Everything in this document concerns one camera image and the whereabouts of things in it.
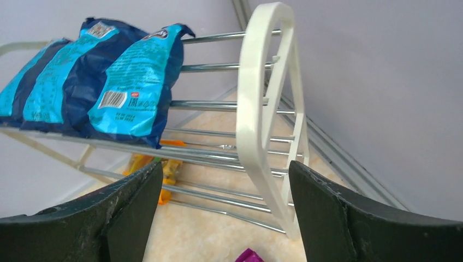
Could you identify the orange candy bag under rack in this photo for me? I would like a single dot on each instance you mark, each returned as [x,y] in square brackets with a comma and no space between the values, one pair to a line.
[170,167]

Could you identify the blue candy bag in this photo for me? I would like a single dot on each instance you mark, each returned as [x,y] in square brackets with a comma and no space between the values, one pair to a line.
[112,83]
[18,89]

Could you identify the blue candy bag front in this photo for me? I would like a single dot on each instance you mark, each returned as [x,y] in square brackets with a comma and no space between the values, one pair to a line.
[18,89]

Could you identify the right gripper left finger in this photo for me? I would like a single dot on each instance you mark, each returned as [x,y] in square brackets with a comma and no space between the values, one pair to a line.
[112,223]

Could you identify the purple grape candy bag right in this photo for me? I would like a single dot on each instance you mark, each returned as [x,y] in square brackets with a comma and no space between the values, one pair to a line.
[249,255]

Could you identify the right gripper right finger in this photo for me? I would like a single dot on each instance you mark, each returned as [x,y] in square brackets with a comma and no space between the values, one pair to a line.
[338,224]

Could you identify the white metal shoe rack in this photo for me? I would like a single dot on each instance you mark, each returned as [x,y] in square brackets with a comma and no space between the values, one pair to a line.
[268,56]

